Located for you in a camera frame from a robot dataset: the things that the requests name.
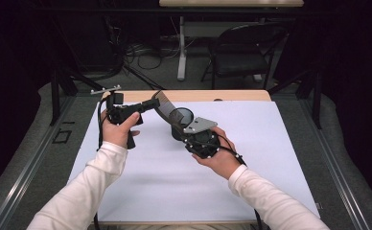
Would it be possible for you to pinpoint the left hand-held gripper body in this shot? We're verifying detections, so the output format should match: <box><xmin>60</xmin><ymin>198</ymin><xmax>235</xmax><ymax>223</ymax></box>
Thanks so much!
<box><xmin>90</xmin><ymin>84</ymin><xmax>144</xmax><ymax>150</ymax></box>

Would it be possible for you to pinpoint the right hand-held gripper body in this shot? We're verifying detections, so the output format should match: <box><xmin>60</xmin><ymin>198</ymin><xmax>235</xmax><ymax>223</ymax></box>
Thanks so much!
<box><xmin>182</xmin><ymin>116</ymin><xmax>222</xmax><ymax>160</ymax></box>

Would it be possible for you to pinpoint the black comb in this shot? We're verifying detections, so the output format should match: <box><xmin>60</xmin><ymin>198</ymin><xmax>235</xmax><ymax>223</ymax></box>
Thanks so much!
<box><xmin>151</xmin><ymin>89</ymin><xmax>188</xmax><ymax>137</ymax></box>

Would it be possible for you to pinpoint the black mesh pen cup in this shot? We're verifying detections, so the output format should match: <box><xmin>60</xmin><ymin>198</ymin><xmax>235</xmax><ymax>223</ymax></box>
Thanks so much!
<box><xmin>170</xmin><ymin>106</ymin><xmax>196</xmax><ymax>142</ymax></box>

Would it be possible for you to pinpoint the person's left hand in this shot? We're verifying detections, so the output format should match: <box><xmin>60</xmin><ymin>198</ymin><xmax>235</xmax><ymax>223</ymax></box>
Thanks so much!
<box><xmin>100</xmin><ymin>108</ymin><xmax>142</xmax><ymax>150</ymax></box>

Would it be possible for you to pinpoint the person's right hand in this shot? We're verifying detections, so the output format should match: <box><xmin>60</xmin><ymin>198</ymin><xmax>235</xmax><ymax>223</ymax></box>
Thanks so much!
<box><xmin>192</xmin><ymin>126</ymin><xmax>244</xmax><ymax>180</ymax></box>

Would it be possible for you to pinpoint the wooden table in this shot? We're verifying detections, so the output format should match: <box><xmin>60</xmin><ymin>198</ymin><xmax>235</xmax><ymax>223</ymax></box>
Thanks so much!
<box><xmin>97</xmin><ymin>89</ymin><xmax>272</xmax><ymax>225</ymax></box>

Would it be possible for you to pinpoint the white table mat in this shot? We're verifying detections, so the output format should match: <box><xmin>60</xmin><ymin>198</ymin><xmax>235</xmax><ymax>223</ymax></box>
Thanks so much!
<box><xmin>68</xmin><ymin>101</ymin><xmax>321</xmax><ymax>224</ymax></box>

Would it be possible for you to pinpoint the black metal stand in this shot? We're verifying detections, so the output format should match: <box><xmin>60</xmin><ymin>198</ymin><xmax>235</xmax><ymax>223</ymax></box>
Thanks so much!
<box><xmin>48</xmin><ymin>62</ymin><xmax>111</xmax><ymax>127</ymax></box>
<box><xmin>267</xmin><ymin>68</ymin><xmax>323</xmax><ymax>130</ymax></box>

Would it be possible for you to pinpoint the black folding chair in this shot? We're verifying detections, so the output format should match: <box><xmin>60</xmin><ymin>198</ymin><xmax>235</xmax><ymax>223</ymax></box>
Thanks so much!
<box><xmin>200</xmin><ymin>23</ymin><xmax>288</xmax><ymax>91</ymax></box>

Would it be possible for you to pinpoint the white desk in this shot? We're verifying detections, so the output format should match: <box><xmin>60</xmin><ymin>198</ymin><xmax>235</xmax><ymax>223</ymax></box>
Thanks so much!
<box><xmin>158</xmin><ymin>0</ymin><xmax>305</xmax><ymax>82</ymax></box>

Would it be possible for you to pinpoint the right hand-held gripper cable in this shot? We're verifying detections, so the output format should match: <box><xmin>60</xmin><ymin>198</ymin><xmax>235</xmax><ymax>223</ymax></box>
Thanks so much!
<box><xmin>206</xmin><ymin>133</ymin><xmax>265</xmax><ymax>230</ymax></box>

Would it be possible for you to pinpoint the bundle of floor cables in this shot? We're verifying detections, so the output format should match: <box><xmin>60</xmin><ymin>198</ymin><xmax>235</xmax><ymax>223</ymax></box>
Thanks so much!
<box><xmin>122</xmin><ymin>33</ymin><xmax>182</xmax><ymax>72</ymax></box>

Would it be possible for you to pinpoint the metal floor rail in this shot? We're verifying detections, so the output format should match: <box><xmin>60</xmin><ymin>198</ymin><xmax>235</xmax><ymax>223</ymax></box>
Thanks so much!
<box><xmin>0</xmin><ymin>95</ymin><xmax>77</xmax><ymax>230</ymax></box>
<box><xmin>297</xmin><ymin>95</ymin><xmax>371</xmax><ymax>230</ymax></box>

